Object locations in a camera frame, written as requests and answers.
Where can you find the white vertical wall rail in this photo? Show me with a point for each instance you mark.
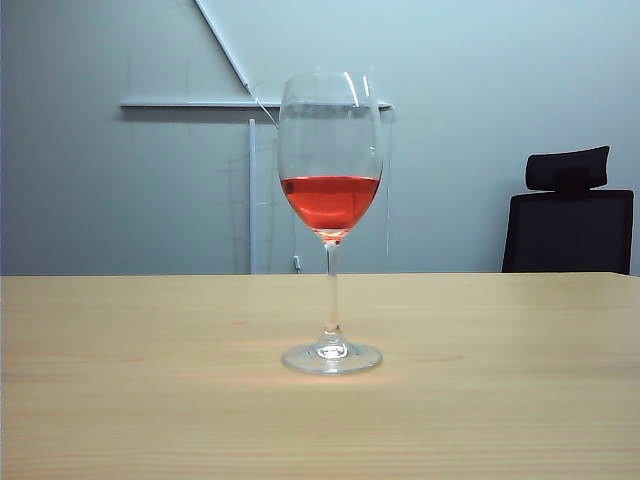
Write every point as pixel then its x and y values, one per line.
pixel 253 210

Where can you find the white horizontal wall rail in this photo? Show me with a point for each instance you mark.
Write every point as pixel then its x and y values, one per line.
pixel 190 103

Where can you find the white diagonal wall rail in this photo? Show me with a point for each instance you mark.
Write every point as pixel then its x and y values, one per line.
pixel 222 42

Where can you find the wine glass with red liquid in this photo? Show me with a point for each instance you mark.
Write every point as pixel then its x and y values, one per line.
pixel 330 205

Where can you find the black office chair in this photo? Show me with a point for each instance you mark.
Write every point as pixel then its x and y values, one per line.
pixel 567 230

